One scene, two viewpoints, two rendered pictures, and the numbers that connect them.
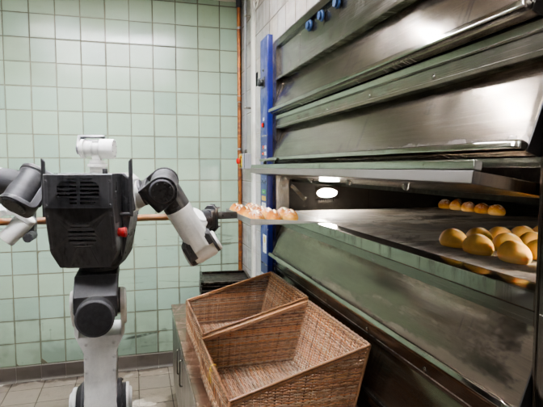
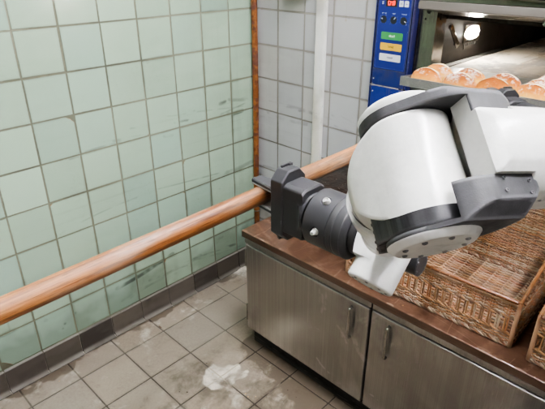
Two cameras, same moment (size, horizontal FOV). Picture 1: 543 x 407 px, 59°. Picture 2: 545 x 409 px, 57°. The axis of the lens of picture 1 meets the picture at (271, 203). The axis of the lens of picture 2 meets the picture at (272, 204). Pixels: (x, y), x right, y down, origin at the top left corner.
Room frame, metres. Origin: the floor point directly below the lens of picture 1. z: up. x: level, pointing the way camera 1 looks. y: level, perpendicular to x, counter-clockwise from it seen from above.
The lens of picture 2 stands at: (1.36, 1.38, 1.55)
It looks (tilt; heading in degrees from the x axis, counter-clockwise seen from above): 27 degrees down; 330
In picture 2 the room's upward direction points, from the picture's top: straight up
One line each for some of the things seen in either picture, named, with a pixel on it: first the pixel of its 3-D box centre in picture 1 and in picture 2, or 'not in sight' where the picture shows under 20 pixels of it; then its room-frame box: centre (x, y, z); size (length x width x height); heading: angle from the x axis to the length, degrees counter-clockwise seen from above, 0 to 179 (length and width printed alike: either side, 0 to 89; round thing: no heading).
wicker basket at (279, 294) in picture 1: (242, 313); (459, 238); (2.28, 0.14, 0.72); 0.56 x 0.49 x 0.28; 17
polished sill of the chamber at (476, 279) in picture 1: (350, 237); not in sight; (1.79, -0.30, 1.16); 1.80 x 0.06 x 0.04; 16
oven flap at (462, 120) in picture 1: (346, 134); not in sight; (1.79, -0.27, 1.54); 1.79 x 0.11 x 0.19; 16
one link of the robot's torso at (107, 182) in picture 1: (93, 214); not in sight; (1.55, 0.58, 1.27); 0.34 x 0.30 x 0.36; 94
